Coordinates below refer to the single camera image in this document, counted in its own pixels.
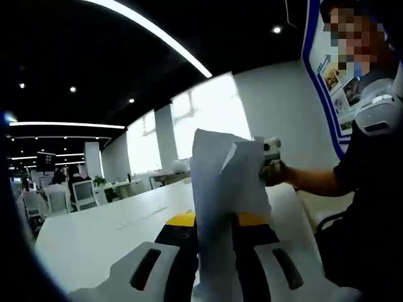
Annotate black chair armrest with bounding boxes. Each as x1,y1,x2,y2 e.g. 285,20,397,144
316,211,346,235

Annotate bundle of white printing papers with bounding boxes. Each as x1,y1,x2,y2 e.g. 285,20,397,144
191,128,273,302

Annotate blue white wall display boards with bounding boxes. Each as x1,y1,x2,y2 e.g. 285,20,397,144
301,0,363,160

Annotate thin curved ceiling light strip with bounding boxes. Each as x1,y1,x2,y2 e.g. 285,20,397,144
9,121,126,130

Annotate person's right hand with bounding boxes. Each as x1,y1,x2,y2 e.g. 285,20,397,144
259,159,302,187

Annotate wide curved ceiling light strip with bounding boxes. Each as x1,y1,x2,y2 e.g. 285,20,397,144
84,0,213,78

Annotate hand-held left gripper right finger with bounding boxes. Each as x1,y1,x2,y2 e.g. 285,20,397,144
232,212,363,302

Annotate white printing paper sheet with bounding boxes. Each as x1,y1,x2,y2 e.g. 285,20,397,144
219,136,267,189

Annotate group of white office chairs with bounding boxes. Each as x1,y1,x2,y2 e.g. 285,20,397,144
20,179,108,226

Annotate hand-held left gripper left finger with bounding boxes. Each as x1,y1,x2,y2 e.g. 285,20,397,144
67,211,198,302

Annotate grey worn device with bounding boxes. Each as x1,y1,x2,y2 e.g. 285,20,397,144
355,77,403,137

